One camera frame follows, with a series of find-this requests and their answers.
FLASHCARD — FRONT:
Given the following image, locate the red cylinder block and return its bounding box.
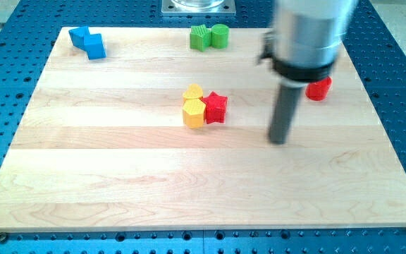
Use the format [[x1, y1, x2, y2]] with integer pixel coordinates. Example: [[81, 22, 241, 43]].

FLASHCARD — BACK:
[[305, 76, 332, 101]]

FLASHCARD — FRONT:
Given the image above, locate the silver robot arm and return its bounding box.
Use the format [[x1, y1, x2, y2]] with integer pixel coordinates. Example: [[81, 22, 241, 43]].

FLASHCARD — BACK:
[[259, 0, 358, 89]]

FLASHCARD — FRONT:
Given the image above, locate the red star block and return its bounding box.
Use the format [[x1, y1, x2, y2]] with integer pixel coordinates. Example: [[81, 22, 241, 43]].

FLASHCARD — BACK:
[[202, 92, 228, 124]]

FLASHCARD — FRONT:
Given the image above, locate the green star block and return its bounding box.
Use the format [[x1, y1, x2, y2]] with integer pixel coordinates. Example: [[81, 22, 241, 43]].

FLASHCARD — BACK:
[[190, 25, 211, 52]]

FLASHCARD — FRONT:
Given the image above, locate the yellow pentagon block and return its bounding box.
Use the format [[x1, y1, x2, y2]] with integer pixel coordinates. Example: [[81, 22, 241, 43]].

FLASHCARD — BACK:
[[183, 99, 206, 128]]

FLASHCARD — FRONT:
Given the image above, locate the yellow heart block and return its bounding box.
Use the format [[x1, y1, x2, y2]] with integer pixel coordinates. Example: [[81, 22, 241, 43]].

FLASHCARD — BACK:
[[182, 83, 204, 102]]

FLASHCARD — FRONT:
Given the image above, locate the wooden board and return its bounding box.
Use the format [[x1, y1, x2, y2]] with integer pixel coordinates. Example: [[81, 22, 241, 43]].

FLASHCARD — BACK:
[[0, 28, 406, 232]]

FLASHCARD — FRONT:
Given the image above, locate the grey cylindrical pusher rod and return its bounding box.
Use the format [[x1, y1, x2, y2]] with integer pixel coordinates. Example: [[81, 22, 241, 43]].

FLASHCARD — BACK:
[[269, 80, 302, 145]]

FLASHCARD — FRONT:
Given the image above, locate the green cylinder block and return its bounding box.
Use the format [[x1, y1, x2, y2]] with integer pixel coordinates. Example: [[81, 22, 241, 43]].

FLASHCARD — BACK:
[[211, 24, 229, 49]]

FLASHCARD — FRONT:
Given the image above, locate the blue cube block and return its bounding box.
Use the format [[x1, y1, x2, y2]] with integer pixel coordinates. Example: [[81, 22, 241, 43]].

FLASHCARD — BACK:
[[84, 34, 106, 60]]

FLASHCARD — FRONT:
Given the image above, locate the blue crescent block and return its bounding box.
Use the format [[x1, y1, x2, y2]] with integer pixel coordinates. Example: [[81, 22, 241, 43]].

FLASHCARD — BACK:
[[68, 26, 90, 51]]

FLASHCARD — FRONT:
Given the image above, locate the blue perforated metal table plate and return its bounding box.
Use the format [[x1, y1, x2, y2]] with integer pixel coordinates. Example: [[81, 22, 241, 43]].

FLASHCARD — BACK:
[[0, 1, 406, 253]]

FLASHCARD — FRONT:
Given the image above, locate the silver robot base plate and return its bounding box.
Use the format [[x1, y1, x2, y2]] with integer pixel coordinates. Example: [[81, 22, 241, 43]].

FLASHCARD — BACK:
[[161, 0, 236, 16]]

